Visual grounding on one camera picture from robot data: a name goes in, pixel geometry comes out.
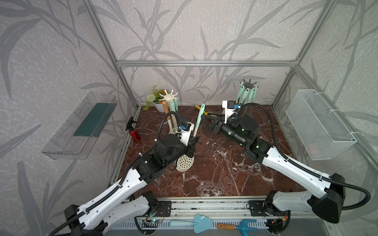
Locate red spray bottle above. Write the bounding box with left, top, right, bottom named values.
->
left=126, top=117, right=141, bottom=143

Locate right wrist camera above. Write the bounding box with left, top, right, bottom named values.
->
left=222, top=100, right=240, bottom=124

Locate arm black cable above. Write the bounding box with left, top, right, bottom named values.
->
left=236, top=102, right=372, bottom=210
left=48, top=110, right=181, bottom=236

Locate potted artificial plant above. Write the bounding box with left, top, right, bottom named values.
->
left=143, top=86, right=166, bottom=111

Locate grey skimmer green handle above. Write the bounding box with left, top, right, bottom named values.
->
left=236, top=82, right=245, bottom=103
left=239, top=88, right=250, bottom=104

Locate white wire mesh basket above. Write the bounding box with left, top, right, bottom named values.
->
left=286, top=89, right=357, bottom=160

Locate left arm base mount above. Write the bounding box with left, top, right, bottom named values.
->
left=145, top=201, right=172, bottom=217

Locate dark grey utensil rack stand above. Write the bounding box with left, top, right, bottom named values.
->
left=239, top=79, right=256, bottom=105

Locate cream utensil rack stand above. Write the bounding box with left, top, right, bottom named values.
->
left=162, top=90, right=178, bottom=131

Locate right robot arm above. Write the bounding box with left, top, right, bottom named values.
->
left=201, top=114, right=346, bottom=224

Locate small cream skimmer green handle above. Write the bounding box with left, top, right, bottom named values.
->
left=170, top=99, right=177, bottom=133

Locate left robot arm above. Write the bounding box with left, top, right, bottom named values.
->
left=63, top=134, right=199, bottom=236

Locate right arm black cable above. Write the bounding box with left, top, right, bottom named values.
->
left=236, top=102, right=372, bottom=210

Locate yellow toy shovel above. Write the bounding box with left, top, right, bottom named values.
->
left=195, top=104, right=208, bottom=115

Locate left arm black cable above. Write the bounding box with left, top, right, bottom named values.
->
left=48, top=110, right=181, bottom=236

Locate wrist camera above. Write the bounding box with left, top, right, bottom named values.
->
left=222, top=100, right=240, bottom=124
left=176, top=121, right=195, bottom=146

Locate light blue garden trowel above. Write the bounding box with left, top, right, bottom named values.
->
left=169, top=215, right=213, bottom=234

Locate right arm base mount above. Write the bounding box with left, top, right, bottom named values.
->
left=247, top=200, right=286, bottom=218

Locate blue garden fork wooden handle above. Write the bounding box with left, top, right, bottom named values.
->
left=217, top=219, right=258, bottom=236

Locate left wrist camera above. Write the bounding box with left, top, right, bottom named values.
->
left=176, top=121, right=195, bottom=146

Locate clear plastic wall shelf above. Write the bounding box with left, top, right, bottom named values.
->
left=41, top=92, right=118, bottom=160

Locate cream slotted spatula wooden handle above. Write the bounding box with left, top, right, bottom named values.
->
left=162, top=100, right=174, bottom=134

